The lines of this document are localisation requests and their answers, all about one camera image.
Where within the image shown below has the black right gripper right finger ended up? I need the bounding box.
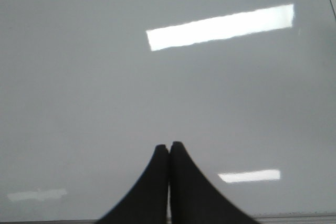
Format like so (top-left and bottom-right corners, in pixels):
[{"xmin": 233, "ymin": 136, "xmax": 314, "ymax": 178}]
[{"xmin": 170, "ymin": 142, "xmax": 257, "ymax": 223}]

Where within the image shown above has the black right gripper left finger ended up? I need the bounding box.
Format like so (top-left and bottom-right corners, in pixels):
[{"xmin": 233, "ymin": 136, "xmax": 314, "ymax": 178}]
[{"xmin": 96, "ymin": 144, "xmax": 169, "ymax": 224}]

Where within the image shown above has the white whiteboard with metal frame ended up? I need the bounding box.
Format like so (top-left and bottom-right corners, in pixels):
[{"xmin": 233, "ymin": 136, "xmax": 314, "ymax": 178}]
[{"xmin": 1, "ymin": 0, "xmax": 335, "ymax": 222}]

